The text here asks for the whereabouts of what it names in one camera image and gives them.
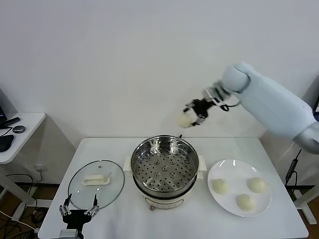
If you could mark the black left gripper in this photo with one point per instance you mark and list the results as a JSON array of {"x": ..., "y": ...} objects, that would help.
[{"x": 74, "y": 217}]

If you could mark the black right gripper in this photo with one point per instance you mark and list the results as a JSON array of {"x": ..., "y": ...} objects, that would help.
[{"x": 202, "y": 107}]

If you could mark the white steamed baozi bun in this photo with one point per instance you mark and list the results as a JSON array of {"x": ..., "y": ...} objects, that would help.
[
  {"x": 220, "y": 186},
  {"x": 184, "y": 120},
  {"x": 256, "y": 185},
  {"x": 246, "y": 202}
]

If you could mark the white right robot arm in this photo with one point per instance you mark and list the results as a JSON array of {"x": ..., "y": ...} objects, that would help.
[{"x": 269, "y": 104}]

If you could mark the stainless steel steamer basket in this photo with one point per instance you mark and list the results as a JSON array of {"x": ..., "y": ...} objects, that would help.
[{"x": 174, "y": 184}]

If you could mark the white power strip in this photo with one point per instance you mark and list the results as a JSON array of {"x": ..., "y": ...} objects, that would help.
[{"x": 40, "y": 168}]

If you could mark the white round plate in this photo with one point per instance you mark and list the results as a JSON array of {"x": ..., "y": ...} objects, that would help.
[{"x": 234, "y": 171}]

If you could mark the cream electric cooker pot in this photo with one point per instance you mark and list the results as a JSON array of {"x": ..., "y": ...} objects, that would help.
[{"x": 162, "y": 200}]

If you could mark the white side desk with devices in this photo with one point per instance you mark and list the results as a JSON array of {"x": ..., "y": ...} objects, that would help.
[{"x": 27, "y": 129}]

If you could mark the black computer mouse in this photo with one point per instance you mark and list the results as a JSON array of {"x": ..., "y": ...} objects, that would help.
[{"x": 5, "y": 143}]

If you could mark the round grey puck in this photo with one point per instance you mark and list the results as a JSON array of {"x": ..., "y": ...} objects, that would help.
[{"x": 18, "y": 129}]

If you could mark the black remote control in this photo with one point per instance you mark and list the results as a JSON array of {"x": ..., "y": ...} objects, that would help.
[{"x": 12, "y": 121}]

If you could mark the dark laptop computer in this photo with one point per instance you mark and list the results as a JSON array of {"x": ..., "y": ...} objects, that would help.
[{"x": 6, "y": 104}]

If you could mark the white side desk with label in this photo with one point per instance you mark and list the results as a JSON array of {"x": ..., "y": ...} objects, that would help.
[{"x": 306, "y": 211}]

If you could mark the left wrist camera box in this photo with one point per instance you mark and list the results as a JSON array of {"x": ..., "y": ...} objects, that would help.
[{"x": 68, "y": 234}]

